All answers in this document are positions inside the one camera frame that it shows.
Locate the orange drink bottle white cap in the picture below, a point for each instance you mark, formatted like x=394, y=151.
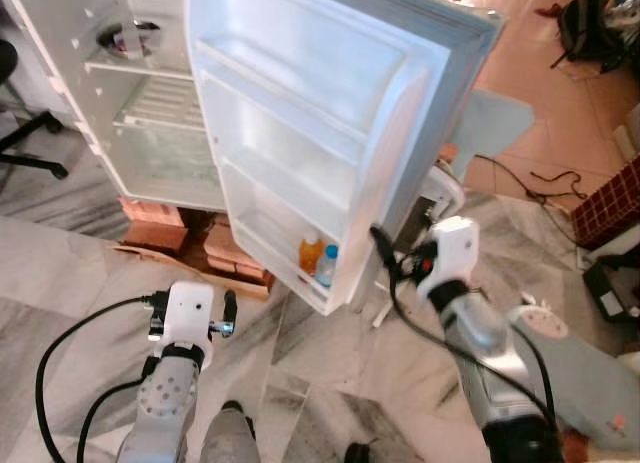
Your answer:
x=310, y=258

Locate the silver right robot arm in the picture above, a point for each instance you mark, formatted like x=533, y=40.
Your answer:
x=480, y=333

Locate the white fridge door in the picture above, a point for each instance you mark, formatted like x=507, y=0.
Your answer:
x=320, y=93

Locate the white fridge cabinet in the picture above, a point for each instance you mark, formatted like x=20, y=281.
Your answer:
x=60, y=43

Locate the clear bottle blue cap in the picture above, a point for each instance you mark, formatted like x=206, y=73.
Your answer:
x=327, y=271

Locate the white plastic appliance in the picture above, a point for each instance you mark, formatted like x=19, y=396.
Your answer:
x=440, y=193

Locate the grey robot left leg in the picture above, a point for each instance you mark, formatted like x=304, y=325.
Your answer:
x=230, y=438

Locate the grey robot leg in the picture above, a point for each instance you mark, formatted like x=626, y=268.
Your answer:
x=230, y=438
x=357, y=453

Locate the grey robot right leg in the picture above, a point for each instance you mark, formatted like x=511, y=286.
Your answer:
x=357, y=453

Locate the black box with label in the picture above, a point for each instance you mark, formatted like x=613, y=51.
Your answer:
x=605, y=293

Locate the red tiled block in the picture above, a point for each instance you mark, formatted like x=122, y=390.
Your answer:
x=610, y=208

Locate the grey board with white disc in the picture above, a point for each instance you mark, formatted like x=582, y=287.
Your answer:
x=590, y=383

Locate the black office chair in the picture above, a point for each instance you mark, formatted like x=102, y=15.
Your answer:
x=45, y=164

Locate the metal bowl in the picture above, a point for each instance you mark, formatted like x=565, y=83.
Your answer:
x=135, y=38

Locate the black backpack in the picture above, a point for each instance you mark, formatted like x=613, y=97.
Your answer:
x=585, y=28

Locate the shiny metal pot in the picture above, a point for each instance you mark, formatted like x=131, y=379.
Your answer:
x=625, y=1

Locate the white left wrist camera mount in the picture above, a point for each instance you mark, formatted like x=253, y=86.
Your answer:
x=188, y=313

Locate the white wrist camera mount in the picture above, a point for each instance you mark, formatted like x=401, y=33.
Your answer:
x=188, y=313
x=455, y=253

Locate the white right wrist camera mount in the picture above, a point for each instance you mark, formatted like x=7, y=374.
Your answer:
x=455, y=253

